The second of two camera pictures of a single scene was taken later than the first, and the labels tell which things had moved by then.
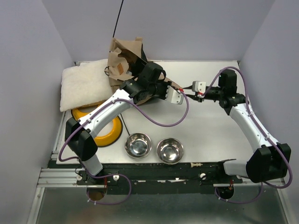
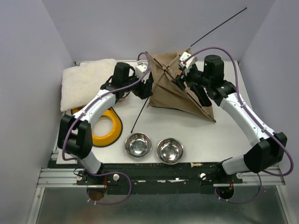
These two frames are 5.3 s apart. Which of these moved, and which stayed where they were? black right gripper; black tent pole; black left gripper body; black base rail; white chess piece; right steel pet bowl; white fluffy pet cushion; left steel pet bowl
Moved: black tent pole; black right gripper; black left gripper body
Stayed: white fluffy pet cushion; black base rail; right steel pet bowl; white chess piece; left steel pet bowl
